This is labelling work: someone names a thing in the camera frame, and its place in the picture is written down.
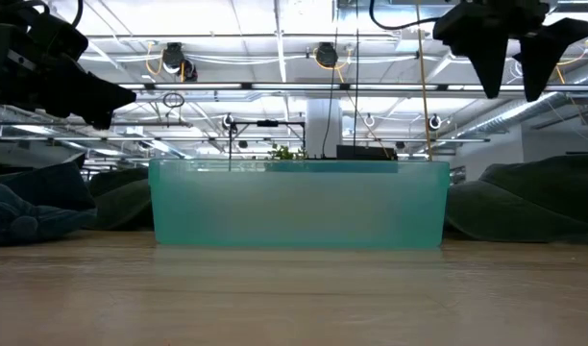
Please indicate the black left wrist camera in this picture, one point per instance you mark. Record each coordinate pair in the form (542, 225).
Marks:
(63, 36)

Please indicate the teal translucent plastic bin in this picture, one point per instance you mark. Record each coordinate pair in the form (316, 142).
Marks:
(299, 211)

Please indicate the small green potted plant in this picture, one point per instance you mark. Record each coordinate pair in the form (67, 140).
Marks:
(284, 153)

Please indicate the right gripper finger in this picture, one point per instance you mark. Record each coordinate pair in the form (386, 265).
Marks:
(539, 53)
(483, 38)

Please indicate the blue denim cap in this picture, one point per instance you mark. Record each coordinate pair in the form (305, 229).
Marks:
(15, 216)

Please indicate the black computer case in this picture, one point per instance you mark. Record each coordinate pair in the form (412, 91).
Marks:
(366, 153)

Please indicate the black background gantry frame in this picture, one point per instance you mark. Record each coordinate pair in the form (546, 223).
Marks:
(267, 123)

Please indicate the silver ventilation duct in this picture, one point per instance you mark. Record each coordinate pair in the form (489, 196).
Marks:
(515, 113)

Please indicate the dark green cap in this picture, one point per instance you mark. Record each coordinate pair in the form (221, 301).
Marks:
(524, 206)
(121, 202)

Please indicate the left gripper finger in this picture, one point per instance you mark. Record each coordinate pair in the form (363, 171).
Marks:
(101, 121)
(92, 96)

